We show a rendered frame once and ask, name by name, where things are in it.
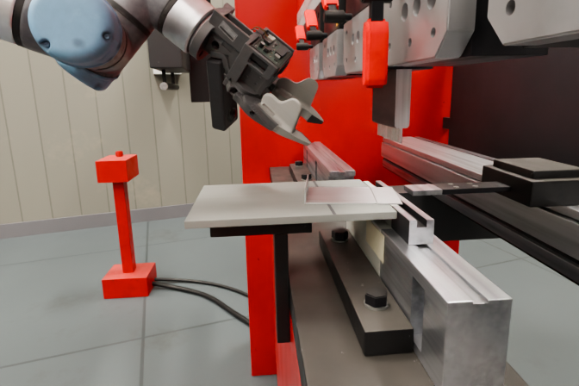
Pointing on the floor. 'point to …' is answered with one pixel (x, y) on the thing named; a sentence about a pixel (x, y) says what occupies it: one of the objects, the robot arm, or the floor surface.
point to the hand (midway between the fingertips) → (307, 131)
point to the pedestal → (126, 277)
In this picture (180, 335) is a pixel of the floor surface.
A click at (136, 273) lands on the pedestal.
